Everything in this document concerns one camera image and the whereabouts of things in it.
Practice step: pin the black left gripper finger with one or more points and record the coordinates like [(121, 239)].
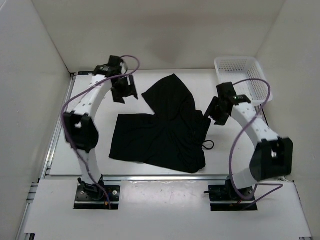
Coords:
[(118, 98), (131, 89)]

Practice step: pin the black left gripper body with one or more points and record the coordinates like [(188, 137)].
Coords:
[(122, 84)]

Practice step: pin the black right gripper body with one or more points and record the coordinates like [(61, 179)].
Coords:
[(219, 116)]

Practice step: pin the black shorts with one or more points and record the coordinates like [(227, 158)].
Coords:
[(171, 138)]

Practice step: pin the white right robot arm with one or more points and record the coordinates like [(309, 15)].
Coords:
[(272, 156)]

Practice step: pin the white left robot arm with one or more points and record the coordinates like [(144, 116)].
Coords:
[(78, 115)]

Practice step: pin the white perforated plastic basket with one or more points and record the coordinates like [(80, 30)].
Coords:
[(246, 73)]

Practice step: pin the aluminium right rail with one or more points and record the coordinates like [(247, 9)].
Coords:
[(262, 114)]

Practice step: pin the aluminium rail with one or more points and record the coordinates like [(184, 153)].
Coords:
[(262, 114), (46, 164), (185, 177)]

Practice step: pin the aluminium front rail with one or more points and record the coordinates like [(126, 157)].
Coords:
[(185, 177)]

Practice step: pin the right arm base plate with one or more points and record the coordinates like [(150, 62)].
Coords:
[(221, 201)]

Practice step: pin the aluminium left rail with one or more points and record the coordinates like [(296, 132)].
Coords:
[(46, 164)]

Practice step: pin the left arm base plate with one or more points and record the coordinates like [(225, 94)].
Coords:
[(97, 200)]

